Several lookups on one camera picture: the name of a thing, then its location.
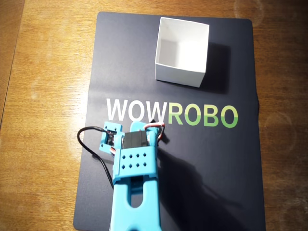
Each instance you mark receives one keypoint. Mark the dark mat with WOWROBO print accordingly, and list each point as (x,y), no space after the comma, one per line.
(204,149)

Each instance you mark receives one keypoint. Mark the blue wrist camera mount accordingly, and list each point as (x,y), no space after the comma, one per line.
(106,142)

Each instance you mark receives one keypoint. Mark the white open paper box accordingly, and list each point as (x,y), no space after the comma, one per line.
(183,48)

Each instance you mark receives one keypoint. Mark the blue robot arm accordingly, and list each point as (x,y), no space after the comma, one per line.
(134,192)

